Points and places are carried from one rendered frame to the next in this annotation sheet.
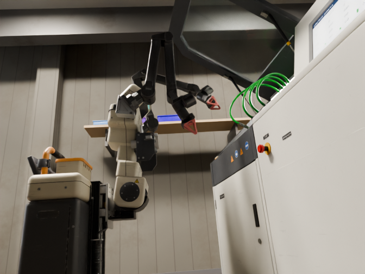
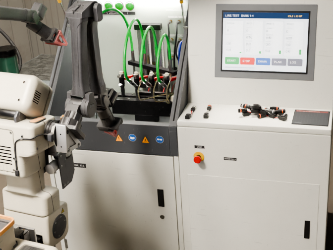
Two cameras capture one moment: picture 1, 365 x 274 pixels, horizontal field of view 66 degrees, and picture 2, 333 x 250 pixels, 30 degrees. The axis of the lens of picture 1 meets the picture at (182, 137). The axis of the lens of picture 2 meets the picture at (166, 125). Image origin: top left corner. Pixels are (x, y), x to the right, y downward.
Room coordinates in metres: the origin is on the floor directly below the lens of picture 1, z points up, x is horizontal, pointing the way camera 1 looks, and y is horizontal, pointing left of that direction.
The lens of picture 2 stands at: (-0.01, 1.96, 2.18)
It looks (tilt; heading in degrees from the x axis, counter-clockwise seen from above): 25 degrees down; 300
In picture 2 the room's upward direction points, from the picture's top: 4 degrees counter-clockwise
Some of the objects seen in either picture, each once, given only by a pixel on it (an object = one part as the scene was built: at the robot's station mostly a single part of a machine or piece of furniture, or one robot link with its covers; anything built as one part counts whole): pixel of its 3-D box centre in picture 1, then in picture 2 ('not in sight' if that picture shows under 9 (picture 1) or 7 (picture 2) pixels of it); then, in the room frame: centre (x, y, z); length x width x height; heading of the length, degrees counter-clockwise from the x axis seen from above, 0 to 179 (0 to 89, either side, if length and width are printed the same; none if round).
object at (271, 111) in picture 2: not in sight; (262, 109); (0.88, -0.52, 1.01); 0.23 x 0.11 x 0.06; 13
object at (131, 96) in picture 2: not in sight; (146, 110); (1.52, -0.53, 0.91); 0.34 x 0.10 x 0.15; 13
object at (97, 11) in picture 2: (170, 67); (92, 55); (1.40, 0.04, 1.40); 0.11 x 0.06 x 0.43; 4
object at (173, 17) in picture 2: not in sight; (178, 39); (1.45, -0.82, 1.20); 0.13 x 0.03 x 0.31; 13
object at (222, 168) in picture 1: (232, 161); (109, 135); (1.58, -0.27, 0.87); 0.62 x 0.04 x 0.16; 13
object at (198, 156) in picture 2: (263, 148); (197, 158); (1.13, -0.33, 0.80); 0.05 x 0.04 x 0.05; 13
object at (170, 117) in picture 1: (171, 122); not in sight; (3.37, 0.13, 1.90); 0.35 x 0.24 x 0.12; 94
